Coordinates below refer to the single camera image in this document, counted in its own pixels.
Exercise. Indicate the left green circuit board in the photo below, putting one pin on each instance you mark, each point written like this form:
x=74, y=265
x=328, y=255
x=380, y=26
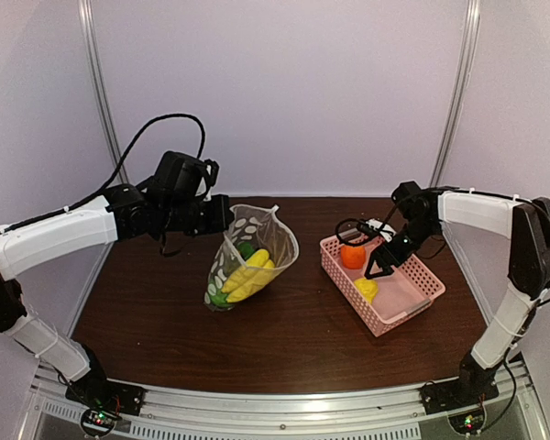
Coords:
x=98, y=423

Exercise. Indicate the left aluminium corner post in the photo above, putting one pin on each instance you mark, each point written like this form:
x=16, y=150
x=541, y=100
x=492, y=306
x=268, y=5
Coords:
x=86, y=17

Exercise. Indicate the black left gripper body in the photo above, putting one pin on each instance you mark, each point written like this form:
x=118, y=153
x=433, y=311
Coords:
x=209, y=222

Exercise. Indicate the green toy bell pepper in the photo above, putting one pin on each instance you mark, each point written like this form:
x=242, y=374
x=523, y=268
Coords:
x=246, y=250

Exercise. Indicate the orange toy fruit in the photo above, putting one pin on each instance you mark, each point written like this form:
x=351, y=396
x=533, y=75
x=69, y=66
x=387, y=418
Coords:
x=353, y=258

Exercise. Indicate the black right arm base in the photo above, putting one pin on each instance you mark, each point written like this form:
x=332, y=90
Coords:
x=472, y=386

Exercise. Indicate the green circuit board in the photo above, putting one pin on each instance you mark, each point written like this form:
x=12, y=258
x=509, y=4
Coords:
x=467, y=423
x=98, y=423

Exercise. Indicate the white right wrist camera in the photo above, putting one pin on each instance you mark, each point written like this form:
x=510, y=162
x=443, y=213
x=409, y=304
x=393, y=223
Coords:
x=373, y=228

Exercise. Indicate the yellow toy banana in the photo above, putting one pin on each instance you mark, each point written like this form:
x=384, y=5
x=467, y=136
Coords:
x=249, y=278

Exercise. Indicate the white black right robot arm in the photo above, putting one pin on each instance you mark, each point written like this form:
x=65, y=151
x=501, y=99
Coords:
x=526, y=223

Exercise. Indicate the clear polka dot zip bag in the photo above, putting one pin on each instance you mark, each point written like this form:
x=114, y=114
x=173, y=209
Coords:
x=257, y=247

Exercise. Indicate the pink perforated plastic basket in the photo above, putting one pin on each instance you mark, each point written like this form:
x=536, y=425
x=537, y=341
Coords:
x=408, y=291

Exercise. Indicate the aluminium front rail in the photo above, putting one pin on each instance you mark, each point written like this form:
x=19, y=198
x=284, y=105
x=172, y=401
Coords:
x=387, y=413

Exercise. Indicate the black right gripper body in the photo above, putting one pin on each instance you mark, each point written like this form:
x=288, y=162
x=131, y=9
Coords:
x=405, y=249

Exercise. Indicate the green striped toy watermelon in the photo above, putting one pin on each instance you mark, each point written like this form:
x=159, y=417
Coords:
x=219, y=300

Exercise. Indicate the right aluminium corner post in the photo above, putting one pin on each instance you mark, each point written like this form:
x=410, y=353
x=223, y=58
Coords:
x=467, y=53

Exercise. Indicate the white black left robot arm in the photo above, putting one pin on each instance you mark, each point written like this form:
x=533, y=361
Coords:
x=176, y=198

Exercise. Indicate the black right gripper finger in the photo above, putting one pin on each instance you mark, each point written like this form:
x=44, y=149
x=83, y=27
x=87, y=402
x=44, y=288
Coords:
x=378, y=271
x=374, y=257

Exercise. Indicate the yellow toy lemon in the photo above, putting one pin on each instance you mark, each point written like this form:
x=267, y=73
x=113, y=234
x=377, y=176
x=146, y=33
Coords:
x=368, y=289

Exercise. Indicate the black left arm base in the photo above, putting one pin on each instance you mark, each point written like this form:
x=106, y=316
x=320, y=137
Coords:
x=96, y=391

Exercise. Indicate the right green circuit board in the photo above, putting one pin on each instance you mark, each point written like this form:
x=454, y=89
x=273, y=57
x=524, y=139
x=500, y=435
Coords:
x=467, y=423

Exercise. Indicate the aluminium corner post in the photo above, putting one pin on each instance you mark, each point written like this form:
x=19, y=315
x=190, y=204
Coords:
x=86, y=17
x=467, y=53

